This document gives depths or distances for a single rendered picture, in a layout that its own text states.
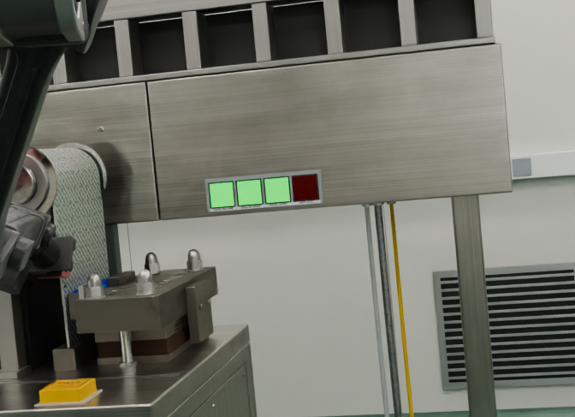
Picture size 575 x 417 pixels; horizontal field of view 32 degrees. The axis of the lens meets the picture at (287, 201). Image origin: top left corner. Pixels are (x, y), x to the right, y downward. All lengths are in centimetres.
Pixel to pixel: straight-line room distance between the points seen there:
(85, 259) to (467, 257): 82
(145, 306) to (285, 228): 271
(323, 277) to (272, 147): 242
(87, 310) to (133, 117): 51
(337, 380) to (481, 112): 267
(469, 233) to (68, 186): 87
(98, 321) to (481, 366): 88
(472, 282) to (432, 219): 218
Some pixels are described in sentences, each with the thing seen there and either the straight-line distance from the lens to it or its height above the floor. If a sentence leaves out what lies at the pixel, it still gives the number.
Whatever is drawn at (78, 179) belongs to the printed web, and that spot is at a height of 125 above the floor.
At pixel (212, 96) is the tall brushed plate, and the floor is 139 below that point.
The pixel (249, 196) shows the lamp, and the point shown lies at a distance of 213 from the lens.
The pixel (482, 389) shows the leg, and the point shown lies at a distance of 231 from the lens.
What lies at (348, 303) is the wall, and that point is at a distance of 451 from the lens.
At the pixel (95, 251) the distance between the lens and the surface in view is 209.
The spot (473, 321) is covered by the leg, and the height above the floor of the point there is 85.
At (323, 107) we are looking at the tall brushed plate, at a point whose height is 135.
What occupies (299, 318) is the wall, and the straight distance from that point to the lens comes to 455.
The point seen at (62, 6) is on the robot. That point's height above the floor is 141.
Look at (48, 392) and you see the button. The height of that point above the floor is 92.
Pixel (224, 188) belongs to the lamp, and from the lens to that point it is 214.
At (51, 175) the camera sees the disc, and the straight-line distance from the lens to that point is 192.
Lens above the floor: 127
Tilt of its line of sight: 3 degrees down
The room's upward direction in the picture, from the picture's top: 5 degrees counter-clockwise
